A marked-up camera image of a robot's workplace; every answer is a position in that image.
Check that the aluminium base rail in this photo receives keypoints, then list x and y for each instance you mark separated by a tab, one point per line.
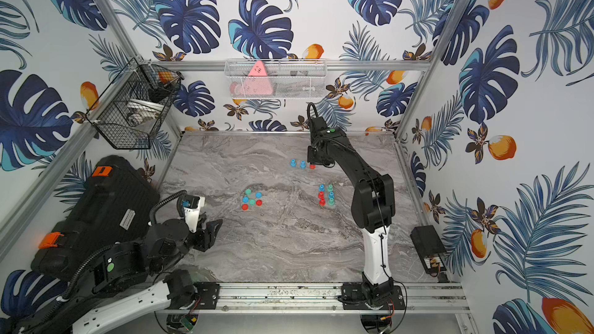
326	298

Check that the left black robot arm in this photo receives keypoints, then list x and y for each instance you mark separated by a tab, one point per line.
176	225

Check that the pink triangle card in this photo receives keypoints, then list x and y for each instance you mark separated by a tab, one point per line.
257	82

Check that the clear mesh wall tray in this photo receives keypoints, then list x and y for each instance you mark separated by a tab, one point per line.
290	78

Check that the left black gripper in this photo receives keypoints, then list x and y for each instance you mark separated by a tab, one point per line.
204	236

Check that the black wire basket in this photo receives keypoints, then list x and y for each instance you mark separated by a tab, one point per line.
130	113

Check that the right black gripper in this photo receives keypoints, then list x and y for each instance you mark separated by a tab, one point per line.
311	159

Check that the black plastic tool case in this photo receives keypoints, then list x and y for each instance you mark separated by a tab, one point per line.
113	208

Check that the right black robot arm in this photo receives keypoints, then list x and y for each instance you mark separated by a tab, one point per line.
372	208

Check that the black power supply box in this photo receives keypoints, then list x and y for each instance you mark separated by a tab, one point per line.
431	252

